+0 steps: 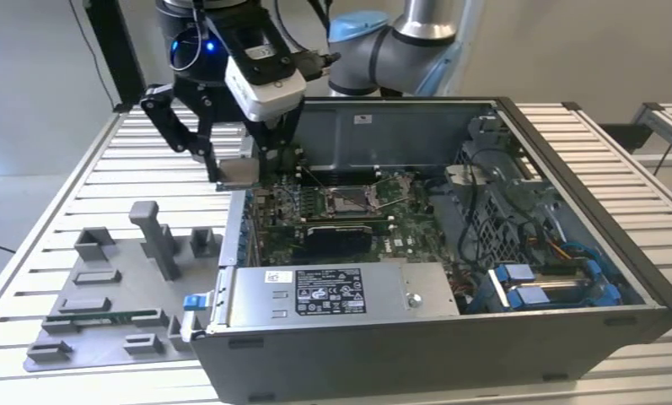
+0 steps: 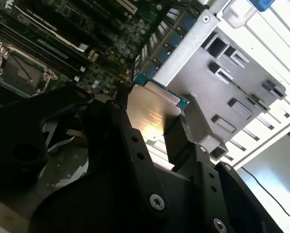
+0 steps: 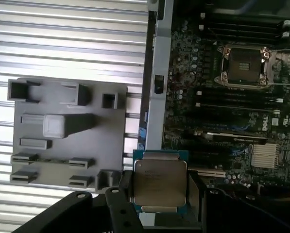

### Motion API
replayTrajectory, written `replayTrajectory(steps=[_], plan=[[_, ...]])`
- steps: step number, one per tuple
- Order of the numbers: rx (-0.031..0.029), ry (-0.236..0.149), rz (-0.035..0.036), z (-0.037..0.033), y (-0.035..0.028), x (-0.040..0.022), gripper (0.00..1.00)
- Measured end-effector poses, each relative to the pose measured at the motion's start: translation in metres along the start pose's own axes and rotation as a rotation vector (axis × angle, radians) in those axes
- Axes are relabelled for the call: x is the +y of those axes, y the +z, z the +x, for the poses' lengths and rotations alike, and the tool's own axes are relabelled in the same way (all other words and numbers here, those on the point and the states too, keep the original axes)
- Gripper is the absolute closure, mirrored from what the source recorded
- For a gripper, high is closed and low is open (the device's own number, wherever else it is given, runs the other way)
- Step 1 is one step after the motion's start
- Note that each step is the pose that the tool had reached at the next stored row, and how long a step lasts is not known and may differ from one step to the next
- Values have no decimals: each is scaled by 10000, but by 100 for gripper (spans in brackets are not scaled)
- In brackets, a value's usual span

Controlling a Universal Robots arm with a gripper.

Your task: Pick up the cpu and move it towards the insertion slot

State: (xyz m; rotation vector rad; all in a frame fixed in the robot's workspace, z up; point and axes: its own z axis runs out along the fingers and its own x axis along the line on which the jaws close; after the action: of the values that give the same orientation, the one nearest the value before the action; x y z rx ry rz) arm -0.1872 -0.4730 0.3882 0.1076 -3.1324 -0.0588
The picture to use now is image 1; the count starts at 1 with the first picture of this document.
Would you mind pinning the green motherboard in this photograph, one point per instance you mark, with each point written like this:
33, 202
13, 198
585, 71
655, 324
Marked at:
421, 236

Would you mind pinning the white case wall sticker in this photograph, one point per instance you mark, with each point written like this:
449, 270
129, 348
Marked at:
363, 118

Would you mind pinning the CPU socket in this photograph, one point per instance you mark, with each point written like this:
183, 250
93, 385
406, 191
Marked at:
350, 204

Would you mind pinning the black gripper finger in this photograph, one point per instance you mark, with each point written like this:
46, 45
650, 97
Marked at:
170, 122
265, 139

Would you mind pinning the black upright post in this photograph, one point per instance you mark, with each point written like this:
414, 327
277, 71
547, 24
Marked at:
117, 50

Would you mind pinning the thin metal locking lever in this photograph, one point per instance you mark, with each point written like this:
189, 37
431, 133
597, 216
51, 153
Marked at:
395, 201

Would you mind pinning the black open PC case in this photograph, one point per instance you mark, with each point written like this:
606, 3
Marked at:
370, 363

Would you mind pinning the blue and white disk carrier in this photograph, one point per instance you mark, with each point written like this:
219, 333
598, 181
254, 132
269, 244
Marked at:
194, 302

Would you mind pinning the black RAM slot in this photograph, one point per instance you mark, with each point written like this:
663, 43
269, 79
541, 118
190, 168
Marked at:
342, 218

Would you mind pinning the black graphics card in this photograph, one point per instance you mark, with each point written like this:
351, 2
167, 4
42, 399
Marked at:
338, 240

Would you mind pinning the silver CPU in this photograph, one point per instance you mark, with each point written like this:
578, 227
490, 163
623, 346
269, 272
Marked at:
239, 173

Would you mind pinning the green RAM stick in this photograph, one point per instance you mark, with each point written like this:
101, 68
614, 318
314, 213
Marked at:
117, 316

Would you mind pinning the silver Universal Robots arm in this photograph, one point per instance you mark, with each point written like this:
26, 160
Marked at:
370, 55

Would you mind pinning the silver power supply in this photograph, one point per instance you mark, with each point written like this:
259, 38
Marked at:
257, 295

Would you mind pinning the black plastic drive cage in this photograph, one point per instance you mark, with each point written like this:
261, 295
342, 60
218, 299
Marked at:
499, 202

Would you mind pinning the aluminium slat side table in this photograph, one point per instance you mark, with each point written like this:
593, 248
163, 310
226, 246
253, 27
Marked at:
665, 122

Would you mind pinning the grey parts rack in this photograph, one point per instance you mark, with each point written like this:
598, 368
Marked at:
139, 274

